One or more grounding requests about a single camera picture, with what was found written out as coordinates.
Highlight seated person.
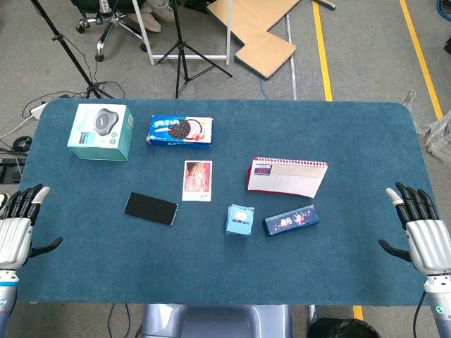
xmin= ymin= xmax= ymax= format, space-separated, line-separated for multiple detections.
xmin=128 ymin=0 xmax=176 ymax=33

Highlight black office chair chrome base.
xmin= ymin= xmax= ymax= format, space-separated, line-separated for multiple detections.
xmin=70 ymin=0 xmax=149 ymax=63

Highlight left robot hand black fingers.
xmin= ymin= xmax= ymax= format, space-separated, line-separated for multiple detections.
xmin=0 ymin=183 xmax=64 ymax=272

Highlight navy printed pencil case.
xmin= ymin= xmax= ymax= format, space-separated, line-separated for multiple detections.
xmin=264 ymin=204 xmax=321 ymax=237

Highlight small brown cardboard sheet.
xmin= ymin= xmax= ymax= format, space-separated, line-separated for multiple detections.
xmin=234 ymin=31 xmax=298 ymax=80

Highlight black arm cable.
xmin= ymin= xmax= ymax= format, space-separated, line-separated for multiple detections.
xmin=413 ymin=291 xmax=428 ymax=338

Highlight dark teal felt tablecloth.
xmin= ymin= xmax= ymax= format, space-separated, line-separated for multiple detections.
xmin=16 ymin=98 xmax=436 ymax=306

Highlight black tripod stand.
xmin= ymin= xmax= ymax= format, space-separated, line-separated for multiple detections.
xmin=157 ymin=0 xmax=233 ymax=99
xmin=30 ymin=0 xmax=116 ymax=100

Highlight small light blue speaker box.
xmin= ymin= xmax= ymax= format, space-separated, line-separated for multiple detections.
xmin=224 ymin=204 xmax=255 ymax=237

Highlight white power strip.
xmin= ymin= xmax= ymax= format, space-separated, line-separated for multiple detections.
xmin=30 ymin=101 xmax=49 ymax=120

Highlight clear plastic wrap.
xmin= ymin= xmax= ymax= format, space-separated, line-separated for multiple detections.
xmin=404 ymin=88 xmax=451 ymax=163

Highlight black equipment box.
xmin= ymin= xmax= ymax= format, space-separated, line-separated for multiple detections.
xmin=0 ymin=157 xmax=27 ymax=184

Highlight teal speakerphone product box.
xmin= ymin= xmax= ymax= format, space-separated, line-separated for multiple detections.
xmin=66 ymin=103 xmax=135 ymax=162

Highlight large brown cardboard sheet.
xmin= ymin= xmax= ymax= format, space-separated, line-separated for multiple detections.
xmin=206 ymin=0 xmax=302 ymax=47

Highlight black bin with bag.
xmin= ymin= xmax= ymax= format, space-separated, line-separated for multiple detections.
xmin=307 ymin=318 xmax=381 ymax=338

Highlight red photo card white border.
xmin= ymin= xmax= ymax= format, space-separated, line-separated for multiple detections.
xmin=181 ymin=160 xmax=214 ymax=203

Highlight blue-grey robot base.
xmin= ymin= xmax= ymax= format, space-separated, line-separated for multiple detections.
xmin=140 ymin=303 xmax=294 ymax=338

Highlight black and teal smartphone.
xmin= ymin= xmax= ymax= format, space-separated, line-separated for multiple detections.
xmin=123 ymin=192 xmax=179 ymax=227

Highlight blue Oreo cookie box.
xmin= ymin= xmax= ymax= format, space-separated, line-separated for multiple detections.
xmin=146 ymin=115 xmax=214 ymax=150

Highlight red spiral desk calendar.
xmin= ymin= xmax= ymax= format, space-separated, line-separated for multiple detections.
xmin=246 ymin=156 xmax=328 ymax=200

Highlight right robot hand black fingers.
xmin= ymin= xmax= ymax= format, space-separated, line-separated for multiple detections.
xmin=378 ymin=182 xmax=451 ymax=277

